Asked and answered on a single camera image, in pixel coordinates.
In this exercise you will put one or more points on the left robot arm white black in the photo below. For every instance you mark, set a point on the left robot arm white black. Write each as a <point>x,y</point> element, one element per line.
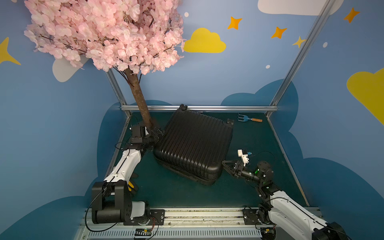
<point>112,198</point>

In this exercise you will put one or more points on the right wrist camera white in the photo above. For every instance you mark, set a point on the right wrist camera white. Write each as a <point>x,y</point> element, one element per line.
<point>243,154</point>

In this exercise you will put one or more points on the yellow black work glove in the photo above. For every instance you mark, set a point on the yellow black work glove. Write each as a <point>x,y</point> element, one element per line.
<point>133,187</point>

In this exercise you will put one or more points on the aluminium frame post left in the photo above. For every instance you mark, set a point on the aluminium frame post left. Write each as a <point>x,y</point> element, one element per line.
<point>116,87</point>

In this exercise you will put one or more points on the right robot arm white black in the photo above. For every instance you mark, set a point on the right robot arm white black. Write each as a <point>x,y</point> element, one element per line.
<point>279,209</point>

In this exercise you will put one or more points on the blue garden fork wooden handle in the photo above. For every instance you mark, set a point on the blue garden fork wooden handle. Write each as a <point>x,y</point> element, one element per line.
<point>245,118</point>

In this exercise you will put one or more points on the small green circuit board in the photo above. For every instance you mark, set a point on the small green circuit board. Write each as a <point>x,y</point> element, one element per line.
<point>143,233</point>

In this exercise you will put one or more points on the pink blossom artificial tree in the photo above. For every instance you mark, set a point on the pink blossom artificial tree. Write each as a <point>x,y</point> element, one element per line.
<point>132,37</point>

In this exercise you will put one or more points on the aluminium frame post right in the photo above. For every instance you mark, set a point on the aluminium frame post right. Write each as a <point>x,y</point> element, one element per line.
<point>311,38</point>

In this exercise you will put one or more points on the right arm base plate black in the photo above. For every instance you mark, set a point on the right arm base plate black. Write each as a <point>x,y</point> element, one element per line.
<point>256,217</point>

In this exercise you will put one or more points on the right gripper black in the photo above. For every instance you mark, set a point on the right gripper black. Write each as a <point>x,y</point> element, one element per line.
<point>237,168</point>

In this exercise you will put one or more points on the aluminium frame post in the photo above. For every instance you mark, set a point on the aluminium frame post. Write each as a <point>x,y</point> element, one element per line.
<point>311,38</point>
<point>116,87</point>

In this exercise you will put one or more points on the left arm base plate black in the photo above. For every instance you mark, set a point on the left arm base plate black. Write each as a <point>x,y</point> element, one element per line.
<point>153,216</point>

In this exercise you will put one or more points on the black ribbed hard-shell suitcase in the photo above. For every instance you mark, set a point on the black ribbed hard-shell suitcase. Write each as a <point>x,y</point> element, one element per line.
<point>194,145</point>

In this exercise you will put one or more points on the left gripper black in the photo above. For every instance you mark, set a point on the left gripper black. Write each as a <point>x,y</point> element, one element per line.
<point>151,139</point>

